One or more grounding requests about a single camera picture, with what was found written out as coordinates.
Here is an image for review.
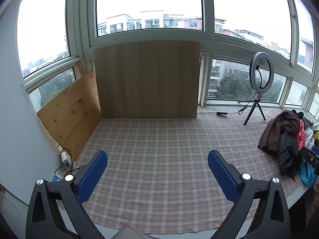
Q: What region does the white charger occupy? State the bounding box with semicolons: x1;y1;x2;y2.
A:
60;152;73;167

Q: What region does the white garment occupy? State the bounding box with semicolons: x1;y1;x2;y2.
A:
304;127;316;150

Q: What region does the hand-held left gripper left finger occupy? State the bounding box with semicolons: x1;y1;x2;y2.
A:
26;151;108;239

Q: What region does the white ring light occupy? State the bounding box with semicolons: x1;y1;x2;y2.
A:
249;52;275;94

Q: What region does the brown garment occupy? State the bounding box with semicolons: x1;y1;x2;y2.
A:
257;110;302;155

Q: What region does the black mini tripod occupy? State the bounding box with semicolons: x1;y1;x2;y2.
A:
243;93;267;126

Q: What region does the light wooden board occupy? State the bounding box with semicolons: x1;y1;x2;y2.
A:
94;40;200;119

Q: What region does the blue garment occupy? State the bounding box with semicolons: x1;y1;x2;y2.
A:
298;162;319;188

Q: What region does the pine plank panel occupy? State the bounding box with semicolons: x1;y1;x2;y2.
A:
36;61;102;160

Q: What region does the pink plaid blanket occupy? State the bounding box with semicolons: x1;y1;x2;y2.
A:
57;106;312;235

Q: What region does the dark grey garment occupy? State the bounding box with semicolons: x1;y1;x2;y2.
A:
277;129;303;180

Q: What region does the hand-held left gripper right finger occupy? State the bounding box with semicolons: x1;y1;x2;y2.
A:
207;150;291;239

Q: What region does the ring light cable with remote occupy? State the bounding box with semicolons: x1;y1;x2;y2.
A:
197;92;257;117

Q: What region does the white power strip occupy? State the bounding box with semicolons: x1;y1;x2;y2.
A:
51;167;66;182

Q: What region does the black charger cable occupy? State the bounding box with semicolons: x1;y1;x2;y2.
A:
53;148;83;180

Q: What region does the pink t-shirt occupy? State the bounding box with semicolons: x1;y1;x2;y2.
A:
296;119;308;151

